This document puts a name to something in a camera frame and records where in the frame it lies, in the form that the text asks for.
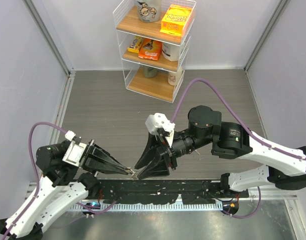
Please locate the white pouch with label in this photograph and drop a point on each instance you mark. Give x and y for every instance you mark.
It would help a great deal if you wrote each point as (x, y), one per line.
(171, 52)

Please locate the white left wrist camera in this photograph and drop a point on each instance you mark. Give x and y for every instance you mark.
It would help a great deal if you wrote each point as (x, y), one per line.
(75, 150)

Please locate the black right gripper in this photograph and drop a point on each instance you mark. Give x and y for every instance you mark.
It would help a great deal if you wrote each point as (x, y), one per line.
(158, 166)

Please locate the green grey cup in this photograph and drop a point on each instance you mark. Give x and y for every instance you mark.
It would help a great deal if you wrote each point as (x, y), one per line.
(149, 71)

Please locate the white cup red print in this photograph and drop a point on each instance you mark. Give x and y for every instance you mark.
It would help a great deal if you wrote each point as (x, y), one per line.
(174, 77)

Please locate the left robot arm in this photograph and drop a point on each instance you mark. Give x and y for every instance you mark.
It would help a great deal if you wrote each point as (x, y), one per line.
(68, 176)

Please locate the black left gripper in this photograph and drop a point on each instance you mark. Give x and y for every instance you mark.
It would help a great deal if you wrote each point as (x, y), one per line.
(98, 152)

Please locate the slotted cable duct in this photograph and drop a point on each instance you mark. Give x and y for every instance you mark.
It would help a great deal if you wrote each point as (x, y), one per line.
(177, 206)

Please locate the orange snack bag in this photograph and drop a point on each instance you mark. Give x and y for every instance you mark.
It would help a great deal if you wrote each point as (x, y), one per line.
(150, 50)

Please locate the yellow orange snack box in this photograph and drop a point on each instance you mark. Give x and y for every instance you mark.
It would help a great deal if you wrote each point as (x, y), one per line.
(175, 20)

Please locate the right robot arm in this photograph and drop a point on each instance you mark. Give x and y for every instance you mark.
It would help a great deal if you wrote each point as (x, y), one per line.
(283, 167)

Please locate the yellow candy bag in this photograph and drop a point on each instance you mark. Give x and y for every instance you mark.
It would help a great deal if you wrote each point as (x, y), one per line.
(136, 44)

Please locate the grey cartoon mug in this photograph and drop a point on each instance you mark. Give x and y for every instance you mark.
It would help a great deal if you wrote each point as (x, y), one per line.
(149, 11)

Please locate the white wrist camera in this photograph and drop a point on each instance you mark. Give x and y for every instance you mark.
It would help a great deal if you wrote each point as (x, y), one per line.
(158, 125)
(75, 150)

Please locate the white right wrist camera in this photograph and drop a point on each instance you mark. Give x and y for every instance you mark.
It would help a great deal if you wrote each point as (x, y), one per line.
(158, 125)

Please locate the white wire shelf rack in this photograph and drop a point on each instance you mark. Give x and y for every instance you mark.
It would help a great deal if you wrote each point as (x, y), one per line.
(128, 25)

